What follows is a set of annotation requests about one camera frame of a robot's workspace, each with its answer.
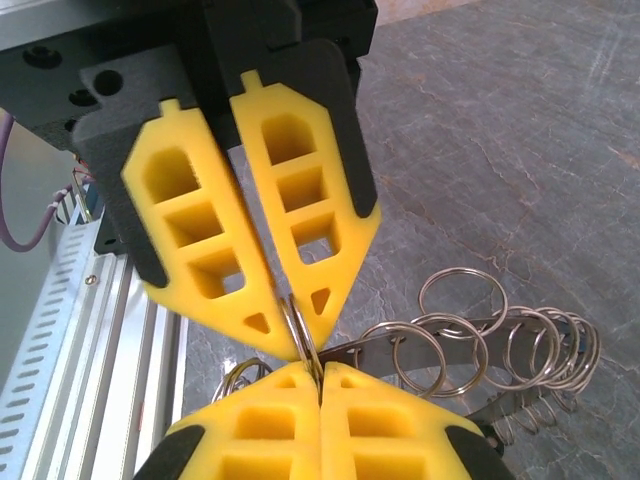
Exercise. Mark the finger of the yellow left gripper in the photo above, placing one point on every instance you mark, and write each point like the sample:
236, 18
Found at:
145, 200
345, 200

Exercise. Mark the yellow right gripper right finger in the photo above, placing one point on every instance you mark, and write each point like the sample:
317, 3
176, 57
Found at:
400, 435

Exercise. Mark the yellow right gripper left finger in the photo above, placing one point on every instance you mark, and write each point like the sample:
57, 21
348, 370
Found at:
235, 435

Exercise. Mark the C-shaped metal key holder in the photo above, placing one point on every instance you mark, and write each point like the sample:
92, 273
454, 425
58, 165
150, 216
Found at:
345, 356

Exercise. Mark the grey metal shelf panel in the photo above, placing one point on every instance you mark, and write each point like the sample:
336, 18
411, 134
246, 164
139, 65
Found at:
30, 165

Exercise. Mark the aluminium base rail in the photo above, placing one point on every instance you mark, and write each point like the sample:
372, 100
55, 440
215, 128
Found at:
125, 350

